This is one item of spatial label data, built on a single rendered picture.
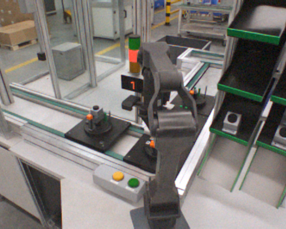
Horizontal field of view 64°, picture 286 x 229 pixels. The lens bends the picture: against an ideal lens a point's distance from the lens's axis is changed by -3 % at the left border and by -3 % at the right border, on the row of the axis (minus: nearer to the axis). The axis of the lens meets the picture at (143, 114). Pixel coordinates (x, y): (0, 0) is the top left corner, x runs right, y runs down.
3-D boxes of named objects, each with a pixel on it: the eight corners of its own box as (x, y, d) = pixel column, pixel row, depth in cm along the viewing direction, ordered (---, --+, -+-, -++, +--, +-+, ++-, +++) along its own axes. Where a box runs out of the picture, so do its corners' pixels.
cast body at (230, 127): (235, 139, 75) (236, 127, 69) (221, 135, 77) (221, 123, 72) (243, 118, 78) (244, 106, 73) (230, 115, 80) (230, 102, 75)
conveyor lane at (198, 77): (183, 202, 94) (185, 186, 88) (114, 173, 107) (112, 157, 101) (235, 83, 185) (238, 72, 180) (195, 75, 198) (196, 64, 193)
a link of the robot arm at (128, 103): (181, 99, 59) (189, 90, 64) (119, 84, 67) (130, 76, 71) (178, 126, 64) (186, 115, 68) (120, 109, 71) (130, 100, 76)
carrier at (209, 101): (207, 119, 128) (211, 99, 121) (167, 108, 137) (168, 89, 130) (217, 99, 145) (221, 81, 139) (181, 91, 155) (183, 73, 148)
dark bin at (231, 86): (261, 102, 64) (264, 84, 58) (217, 89, 71) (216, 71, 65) (290, 40, 74) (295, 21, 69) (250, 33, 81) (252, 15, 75)
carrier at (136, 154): (174, 181, 91) (177, 158, 84) (123, 161, 101) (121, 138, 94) (193, 145, 109) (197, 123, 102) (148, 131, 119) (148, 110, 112)
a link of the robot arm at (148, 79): (168, 70, 58) (161, 57, 66) (145, 71, 57) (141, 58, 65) (166, 95, 62) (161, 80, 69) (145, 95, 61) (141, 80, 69)
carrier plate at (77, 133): (104, 153, 105) (103, 149, 104) (64, 137, 114) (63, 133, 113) (131, 125, 123) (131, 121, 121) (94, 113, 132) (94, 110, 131)
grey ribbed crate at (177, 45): (199, 70, 271) (202, 50, 259) (151, 60, 296) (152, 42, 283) (209, 58, 303) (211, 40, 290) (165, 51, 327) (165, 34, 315)
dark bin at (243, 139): (246, 147, 73) (249, 135, 67) (208, 131, 79) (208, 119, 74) (276, 84, 83) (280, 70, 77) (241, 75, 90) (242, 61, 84)
